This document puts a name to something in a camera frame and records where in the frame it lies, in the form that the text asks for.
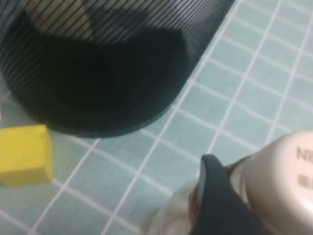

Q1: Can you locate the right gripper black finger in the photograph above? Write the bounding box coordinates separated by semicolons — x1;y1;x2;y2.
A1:
193;154;268;235

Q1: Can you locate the beige-capped bottle brown label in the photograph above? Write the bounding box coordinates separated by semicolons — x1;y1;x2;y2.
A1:
144;131;313;235

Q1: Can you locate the black mesh wastebasket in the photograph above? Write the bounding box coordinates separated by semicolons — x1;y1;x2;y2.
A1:
0;0;235;139

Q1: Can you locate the green checked tablecloth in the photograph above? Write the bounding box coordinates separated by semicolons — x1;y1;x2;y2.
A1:
0;0;313;235

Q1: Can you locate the yellow cube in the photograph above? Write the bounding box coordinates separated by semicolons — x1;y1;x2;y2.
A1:
0;124;54;188

